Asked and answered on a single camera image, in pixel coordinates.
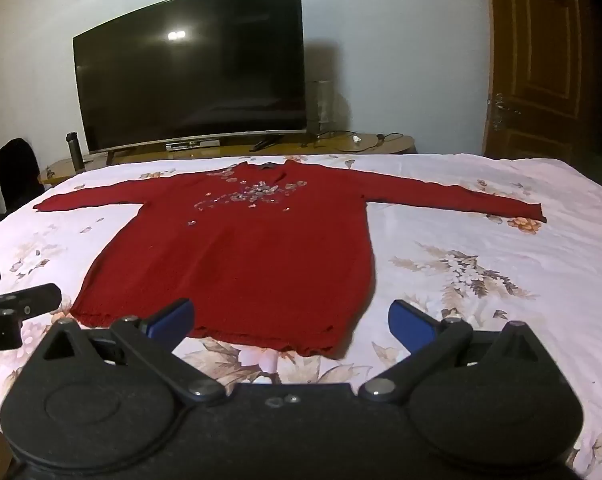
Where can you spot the black remote control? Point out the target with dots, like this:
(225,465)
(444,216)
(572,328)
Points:
(261,145)

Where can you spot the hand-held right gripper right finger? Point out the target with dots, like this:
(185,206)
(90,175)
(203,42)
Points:
(407,319)

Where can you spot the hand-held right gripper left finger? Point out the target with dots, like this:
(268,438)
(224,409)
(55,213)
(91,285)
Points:
(175,316)

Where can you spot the wooden television cabinet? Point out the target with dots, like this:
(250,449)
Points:
(231,152)

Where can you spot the silver set-top box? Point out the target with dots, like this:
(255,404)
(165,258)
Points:
(192,144)

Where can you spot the large black television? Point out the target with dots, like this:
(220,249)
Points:
(191,65)

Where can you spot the black chair back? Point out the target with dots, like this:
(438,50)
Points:
(17,172)

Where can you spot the brown wooden door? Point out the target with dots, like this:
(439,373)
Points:
(541,55)

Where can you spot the black thermos bottle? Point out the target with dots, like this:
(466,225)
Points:
(74,150)

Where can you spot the red sweater with floral embroidery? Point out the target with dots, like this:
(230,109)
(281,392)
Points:
(241,255)

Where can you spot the clear glass vase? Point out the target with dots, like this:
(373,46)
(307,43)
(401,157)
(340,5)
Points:
(323,102)

